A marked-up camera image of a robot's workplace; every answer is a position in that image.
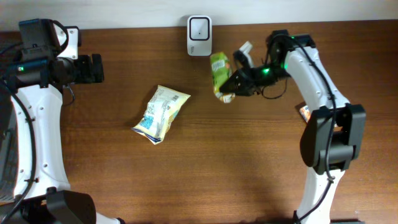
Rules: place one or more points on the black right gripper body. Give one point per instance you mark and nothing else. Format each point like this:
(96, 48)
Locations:
(262, 75)

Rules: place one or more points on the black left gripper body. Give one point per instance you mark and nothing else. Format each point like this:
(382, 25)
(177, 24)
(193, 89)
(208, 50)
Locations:
(81, 70)

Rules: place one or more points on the green snack stick pack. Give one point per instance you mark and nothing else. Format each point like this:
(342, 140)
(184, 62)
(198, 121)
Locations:
(221, 72)

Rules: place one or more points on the orange tissue pack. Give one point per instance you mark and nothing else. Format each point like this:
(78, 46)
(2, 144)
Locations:
(305, 113)

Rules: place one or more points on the white chips bag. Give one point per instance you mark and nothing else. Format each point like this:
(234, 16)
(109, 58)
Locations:
(161, 111)

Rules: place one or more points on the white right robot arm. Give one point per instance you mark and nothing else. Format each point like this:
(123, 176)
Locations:
(333, 135)

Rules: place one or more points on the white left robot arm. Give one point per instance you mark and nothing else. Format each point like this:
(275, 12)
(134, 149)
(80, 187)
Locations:
(34, 184)

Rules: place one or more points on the dark grey plastic basket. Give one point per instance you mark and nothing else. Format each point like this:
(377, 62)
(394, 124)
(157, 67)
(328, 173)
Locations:
(9, 150)

